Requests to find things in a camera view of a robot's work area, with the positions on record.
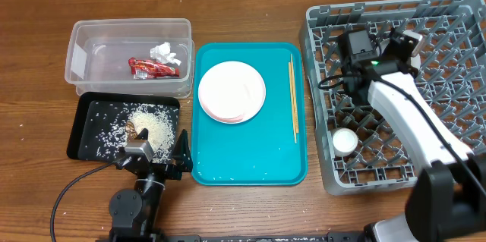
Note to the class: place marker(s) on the red snack wrapper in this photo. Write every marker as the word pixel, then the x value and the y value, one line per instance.
pixel 144 69

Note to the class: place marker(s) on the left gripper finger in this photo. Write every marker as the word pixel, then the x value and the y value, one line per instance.
pixel 143 135
pixel 181 153

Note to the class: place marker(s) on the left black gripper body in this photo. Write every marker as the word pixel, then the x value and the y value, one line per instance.
pixel 163 171

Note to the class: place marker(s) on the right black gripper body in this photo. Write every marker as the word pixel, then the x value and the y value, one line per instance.
pixel 412 70

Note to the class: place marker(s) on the grey dishwasher rack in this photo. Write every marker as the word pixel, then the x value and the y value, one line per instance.
pixel 451 79

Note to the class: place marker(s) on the spilled rice pile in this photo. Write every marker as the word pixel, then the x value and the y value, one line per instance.
pixel 104 130

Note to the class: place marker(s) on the wooden chopstick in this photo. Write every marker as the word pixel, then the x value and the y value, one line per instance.
pixel 292 78
pixel 291 88

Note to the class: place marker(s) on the clear plastic bin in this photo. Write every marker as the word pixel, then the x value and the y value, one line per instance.
pixel 99 50

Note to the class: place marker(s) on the white tissue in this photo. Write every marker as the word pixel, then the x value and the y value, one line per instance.
pixel 163 54

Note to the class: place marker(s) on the black plastic tray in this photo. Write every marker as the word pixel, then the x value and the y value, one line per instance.
pixel 83 108

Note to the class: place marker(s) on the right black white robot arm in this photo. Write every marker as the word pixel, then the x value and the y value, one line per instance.
pixel 448 199

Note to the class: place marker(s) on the teal plastic serving tray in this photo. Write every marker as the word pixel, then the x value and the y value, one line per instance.
pixel 260 151

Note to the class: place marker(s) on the white cup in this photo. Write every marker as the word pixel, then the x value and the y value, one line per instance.
pixel 344 141

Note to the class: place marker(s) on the pink plate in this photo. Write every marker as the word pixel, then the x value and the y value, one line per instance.
pixel 231 92

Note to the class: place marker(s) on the brown food scrap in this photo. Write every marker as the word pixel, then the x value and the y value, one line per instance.
pixel 130 130

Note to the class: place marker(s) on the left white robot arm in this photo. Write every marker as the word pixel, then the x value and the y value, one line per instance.
pixel 134 211

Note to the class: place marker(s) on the grey bowl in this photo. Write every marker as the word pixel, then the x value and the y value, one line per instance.
pixel 414 59

